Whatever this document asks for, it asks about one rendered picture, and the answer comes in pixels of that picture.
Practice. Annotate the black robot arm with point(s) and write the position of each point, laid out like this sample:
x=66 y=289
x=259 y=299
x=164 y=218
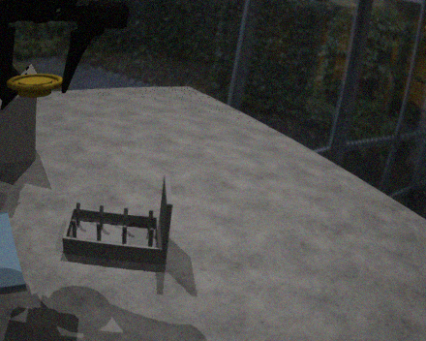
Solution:
x=38 y=11

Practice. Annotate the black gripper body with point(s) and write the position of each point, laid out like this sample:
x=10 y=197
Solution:
x=96 y=16

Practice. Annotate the yellow plate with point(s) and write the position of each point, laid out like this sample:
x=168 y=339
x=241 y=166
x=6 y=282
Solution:
x=35 y=86

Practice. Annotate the light blue rectangular mat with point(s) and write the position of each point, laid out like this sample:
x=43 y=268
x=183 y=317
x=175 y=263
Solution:
x=10 y=272

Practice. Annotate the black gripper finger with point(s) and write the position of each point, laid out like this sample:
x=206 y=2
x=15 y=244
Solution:
x=78 y=44
x=7 y=38

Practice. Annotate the dark grey dish rack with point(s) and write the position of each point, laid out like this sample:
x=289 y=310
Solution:
x=127 y=237

